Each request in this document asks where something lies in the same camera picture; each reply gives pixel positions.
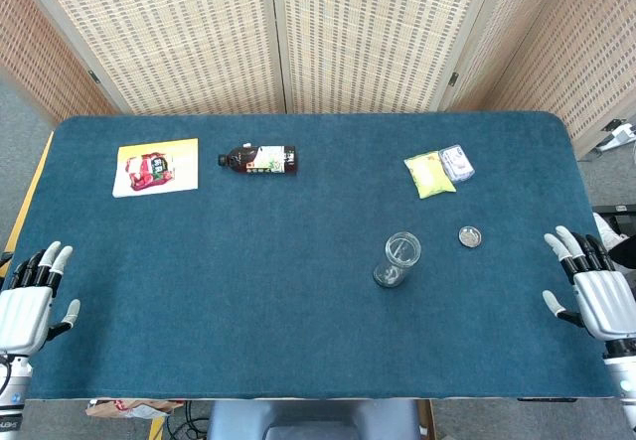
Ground wooden table leg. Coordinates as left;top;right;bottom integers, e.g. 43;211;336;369
415;399;438;440

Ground black equipment frame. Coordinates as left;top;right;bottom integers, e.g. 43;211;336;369
593;204;636;237

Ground brown paper bag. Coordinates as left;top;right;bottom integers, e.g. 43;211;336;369
84;398;185;420

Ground black floor object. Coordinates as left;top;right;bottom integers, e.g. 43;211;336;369
595;214;636;275

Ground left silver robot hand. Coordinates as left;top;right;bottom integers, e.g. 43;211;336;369
0;240;81;357

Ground black floor cables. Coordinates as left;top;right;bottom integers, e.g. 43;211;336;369
166;399;211;440

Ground blue tissue pack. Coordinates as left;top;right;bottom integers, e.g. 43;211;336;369
438;143;476;184

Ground brown woven screen panel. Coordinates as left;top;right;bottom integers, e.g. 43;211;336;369
0;0;120;124
446;0;636;159

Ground white floor device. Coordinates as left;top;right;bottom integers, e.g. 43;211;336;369
595;119;636;153

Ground pale woven screen panel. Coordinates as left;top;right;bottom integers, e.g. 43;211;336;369
270;0;513;114
14;0;287;116

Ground metal jar lid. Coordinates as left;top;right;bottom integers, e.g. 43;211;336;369
457;224;483;249

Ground yellow snack packet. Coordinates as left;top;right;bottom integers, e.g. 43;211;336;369
402;150;457;201

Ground blue table cloth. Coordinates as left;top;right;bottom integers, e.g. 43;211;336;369
0;111;632;401

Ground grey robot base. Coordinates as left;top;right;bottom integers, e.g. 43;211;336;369
206;398;421;440

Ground yellow snack card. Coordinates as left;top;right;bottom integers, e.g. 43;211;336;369
111;137;200;199

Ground clear glass jar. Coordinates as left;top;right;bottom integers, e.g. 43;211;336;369
372;230;422;290

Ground dark drink bottle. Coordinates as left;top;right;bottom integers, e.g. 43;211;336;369
216;143;299;176

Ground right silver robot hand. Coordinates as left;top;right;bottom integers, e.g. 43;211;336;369
542;224;636;357

